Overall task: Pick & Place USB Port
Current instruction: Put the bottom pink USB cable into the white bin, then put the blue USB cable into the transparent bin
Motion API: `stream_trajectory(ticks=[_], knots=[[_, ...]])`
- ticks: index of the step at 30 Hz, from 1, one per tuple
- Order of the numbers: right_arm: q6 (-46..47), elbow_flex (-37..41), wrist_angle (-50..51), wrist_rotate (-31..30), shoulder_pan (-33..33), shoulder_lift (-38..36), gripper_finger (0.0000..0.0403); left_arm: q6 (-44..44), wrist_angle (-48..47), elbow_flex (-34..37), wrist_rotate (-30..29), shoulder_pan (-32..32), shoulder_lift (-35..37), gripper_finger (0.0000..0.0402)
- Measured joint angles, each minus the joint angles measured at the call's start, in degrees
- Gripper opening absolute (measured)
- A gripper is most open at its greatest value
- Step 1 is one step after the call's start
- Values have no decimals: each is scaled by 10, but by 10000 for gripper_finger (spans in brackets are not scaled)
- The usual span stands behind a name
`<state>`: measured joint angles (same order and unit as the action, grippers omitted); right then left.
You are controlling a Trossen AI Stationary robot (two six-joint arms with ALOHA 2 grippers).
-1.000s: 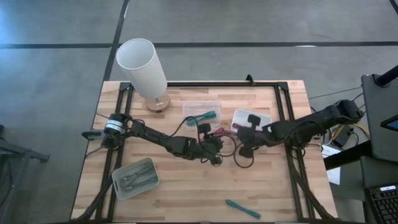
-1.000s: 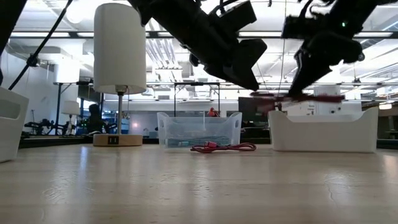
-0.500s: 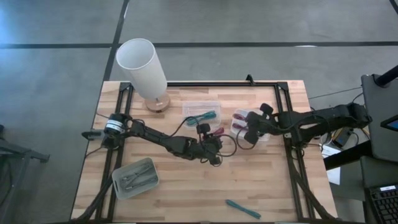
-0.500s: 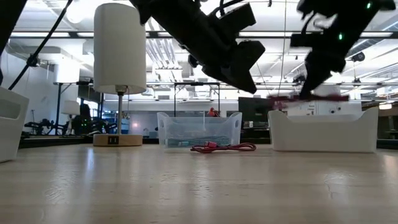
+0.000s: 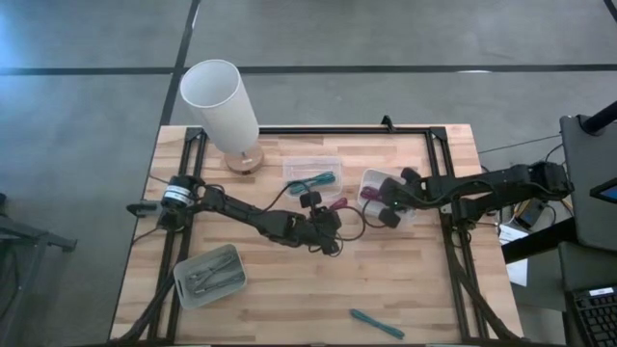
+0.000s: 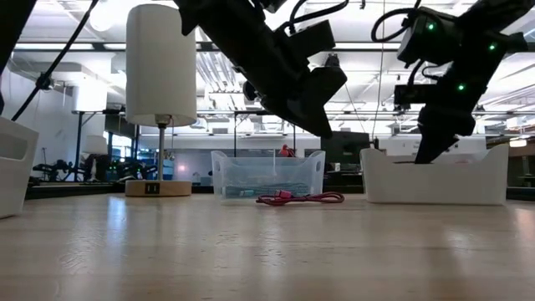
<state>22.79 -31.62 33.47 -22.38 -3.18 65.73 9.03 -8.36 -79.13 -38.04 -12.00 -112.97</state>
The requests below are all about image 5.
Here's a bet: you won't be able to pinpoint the clear plastic container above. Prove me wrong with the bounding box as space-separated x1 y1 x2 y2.
282 156 344 201

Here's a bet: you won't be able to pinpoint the black keyboard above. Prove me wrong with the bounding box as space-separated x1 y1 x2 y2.
571 286 617 347

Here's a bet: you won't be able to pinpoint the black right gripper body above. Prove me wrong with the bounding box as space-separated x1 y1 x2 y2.
378 167 425 230

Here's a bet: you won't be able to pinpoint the black power brick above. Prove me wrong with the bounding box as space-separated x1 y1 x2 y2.
514 198 547 231

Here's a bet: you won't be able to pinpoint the thin grey floor cable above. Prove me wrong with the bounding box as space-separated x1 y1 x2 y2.
476 133 563 155

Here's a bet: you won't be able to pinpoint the pale grey plastic bin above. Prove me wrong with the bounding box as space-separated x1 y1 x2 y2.
173 243 248 310

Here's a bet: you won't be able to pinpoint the black pole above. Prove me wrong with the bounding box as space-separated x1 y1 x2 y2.
580 99 617 136

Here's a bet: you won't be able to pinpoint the white shade wooden base lamp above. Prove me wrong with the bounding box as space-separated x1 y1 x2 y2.
178 58 265 175

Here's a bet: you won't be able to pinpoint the black floor stand legs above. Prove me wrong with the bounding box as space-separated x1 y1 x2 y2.
0 192 78 347

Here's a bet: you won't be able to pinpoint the black aluminium table frame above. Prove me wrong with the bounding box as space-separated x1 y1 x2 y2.
109 125 526 346

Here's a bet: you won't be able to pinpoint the yellow cable bundle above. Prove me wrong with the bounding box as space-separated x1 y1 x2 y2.
510 185 575 218

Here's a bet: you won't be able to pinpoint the small screen black bezel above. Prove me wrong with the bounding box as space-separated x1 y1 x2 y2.
589 176 617 206

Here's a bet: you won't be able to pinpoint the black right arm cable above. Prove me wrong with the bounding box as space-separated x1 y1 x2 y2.
361 198 387 228

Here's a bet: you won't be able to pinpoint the black desk beam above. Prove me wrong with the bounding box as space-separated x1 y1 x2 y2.
500 217 578 265

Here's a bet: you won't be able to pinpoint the white paper sheet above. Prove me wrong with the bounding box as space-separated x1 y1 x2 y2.
498 224 530 288

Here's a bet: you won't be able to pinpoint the white plastic bin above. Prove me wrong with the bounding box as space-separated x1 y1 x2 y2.
359 168 419 224

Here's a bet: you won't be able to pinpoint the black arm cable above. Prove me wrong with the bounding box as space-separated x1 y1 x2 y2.
259 180 367 242
361 198 387 228

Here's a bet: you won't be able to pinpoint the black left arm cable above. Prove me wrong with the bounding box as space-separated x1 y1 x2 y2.
259 180 367 242

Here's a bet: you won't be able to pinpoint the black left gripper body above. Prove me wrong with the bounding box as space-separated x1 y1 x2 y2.
288 191 343 257

